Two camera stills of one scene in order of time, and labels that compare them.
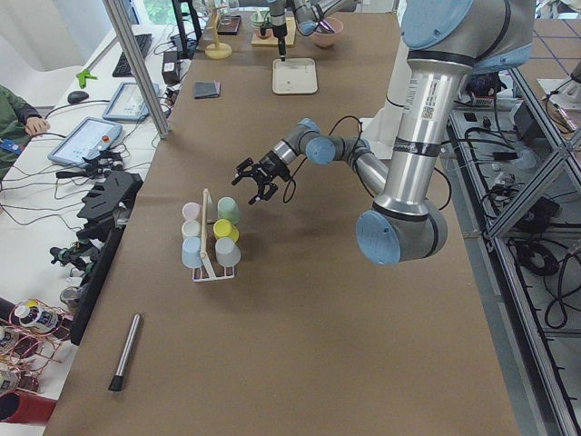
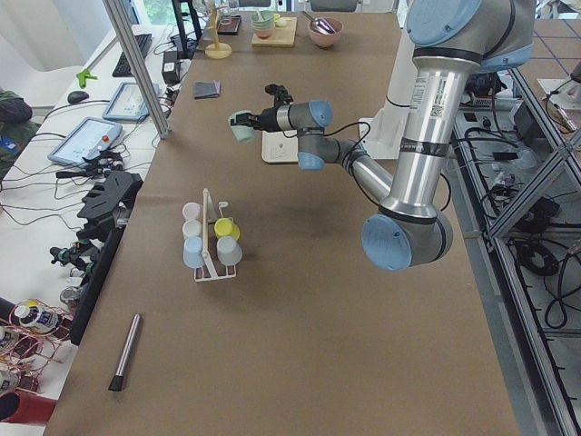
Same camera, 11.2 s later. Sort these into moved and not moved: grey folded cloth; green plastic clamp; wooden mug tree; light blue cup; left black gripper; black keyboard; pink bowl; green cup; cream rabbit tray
Moved: cream rabbit tray; left black gripper; green cup
Not moved: grey folded cloth; wooden mug tree; black keyboard; green plastic clamp; light blue cup; pink bowl
